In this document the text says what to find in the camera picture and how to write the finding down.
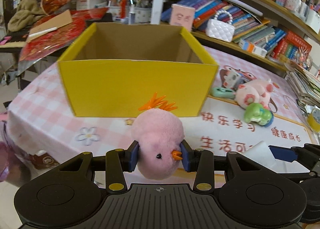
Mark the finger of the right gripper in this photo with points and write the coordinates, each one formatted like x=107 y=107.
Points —
x=283 y=153

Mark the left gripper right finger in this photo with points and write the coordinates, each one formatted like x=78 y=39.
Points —
x=202 y=163

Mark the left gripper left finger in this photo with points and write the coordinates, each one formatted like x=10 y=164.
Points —
x=117 y=162

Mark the white eraser block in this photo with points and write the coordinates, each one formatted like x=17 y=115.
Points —
x=261 y=154

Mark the pink chick plush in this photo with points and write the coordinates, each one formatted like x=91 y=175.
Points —
x=159 y=134

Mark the green dinosaur toy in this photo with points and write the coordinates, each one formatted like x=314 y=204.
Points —
x=255 y=112

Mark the pink pig plush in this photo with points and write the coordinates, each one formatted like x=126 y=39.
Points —
x=255 y=91

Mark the teal utility knife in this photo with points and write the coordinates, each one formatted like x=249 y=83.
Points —
x=221 y=92

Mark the yellow tape roll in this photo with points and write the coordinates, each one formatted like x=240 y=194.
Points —
x=314 y=120

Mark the pink checkered tablecloth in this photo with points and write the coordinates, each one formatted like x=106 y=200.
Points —
x=40 y=119

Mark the stack of paper books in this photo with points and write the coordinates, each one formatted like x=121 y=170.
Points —
x=305 y=86

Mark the yellow cardboard box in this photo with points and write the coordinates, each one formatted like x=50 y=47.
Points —
x=114 y=70

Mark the pink backpack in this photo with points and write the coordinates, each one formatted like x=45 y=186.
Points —
x=13 y=167

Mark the orange white medicine box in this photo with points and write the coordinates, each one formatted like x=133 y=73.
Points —
x=252 y=48

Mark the white quilted mini handbag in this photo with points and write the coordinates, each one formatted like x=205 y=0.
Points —
x=221 y=30

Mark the red decorative paper sheets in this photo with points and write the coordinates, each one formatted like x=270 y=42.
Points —
x=48 y=43

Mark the pink cylindrical canister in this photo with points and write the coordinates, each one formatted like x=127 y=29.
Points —
x=182 y=16

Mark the brown cardboard sheet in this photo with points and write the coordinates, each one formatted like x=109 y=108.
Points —
x=52 y=24

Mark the electric keyboard piano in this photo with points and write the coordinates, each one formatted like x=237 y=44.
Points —
x=14 y=40

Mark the brown plush blanket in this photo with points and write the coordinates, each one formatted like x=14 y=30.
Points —
x=28 y=12

